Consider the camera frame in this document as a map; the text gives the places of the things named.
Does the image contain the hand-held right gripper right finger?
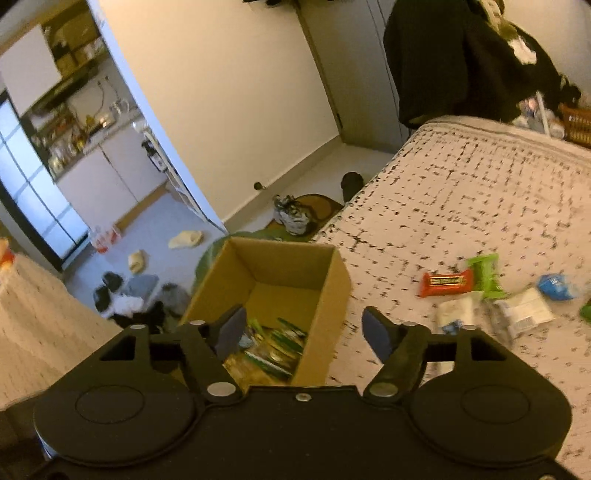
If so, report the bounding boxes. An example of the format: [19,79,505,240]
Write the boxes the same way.
[361,306,505,408]

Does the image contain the blue and white snack packet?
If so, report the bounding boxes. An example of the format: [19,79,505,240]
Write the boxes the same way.
[535,272,583,302]

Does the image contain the red chocolate bar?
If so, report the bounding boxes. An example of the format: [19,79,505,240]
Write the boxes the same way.
[419,270,475,299]

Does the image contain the checkered beige scarf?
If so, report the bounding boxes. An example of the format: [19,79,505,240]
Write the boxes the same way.
[471,0,519,43]

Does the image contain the light green snack packet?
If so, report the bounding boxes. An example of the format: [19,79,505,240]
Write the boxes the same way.
[467,253,509,301]

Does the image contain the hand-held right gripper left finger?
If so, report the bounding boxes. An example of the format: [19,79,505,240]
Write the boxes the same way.
[99,305,244,408]

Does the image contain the dark clothes on floor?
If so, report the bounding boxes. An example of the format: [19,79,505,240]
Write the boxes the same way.
[92,271,193,331]

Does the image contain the orange plastic basket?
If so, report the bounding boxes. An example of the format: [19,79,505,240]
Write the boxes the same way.
[557,102,591,149]

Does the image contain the black framed glass door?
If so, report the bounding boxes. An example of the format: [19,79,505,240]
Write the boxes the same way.
[0,88,89,274]

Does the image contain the brown floor mat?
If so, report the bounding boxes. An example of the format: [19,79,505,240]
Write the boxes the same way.
[267,193,345,237]

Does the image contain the brown cardboard box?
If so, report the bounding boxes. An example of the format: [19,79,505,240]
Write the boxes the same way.
[178,236,353,387]

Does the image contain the cartoon doll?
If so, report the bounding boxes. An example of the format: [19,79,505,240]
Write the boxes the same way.
[0,237,17,271]

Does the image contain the white shelf rack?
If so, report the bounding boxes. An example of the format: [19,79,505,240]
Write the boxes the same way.
[141,124,205,219]

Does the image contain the black shoe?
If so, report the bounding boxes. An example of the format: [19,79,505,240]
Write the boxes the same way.
[340,171,365,202]

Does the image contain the shelf with cardboard boxes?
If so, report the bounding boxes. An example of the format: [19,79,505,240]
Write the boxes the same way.
[44,9,110,79]

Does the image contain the red and white plastic bag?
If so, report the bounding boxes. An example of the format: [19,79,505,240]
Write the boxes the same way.
[90,224,122,253]

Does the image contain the black coat pile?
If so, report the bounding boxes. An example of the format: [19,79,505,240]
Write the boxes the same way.
[383,0,583,136]

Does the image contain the white kitchen cabinet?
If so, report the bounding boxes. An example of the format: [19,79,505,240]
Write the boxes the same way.
[55,124,170,223]

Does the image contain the bread packet with green band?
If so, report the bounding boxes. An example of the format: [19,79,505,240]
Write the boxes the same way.
[491,288,555,343]

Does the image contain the grey sneakers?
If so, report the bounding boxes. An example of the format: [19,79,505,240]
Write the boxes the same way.
[272,194,310,236]

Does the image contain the patterned bed sheet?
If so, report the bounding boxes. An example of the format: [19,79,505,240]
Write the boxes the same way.
[313,115,591,480]

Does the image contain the white cloth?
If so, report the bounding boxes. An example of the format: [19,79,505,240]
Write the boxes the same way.
[508,39,539,64]

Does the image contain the grey door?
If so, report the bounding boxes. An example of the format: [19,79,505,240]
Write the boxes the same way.
[295,0,408,154]

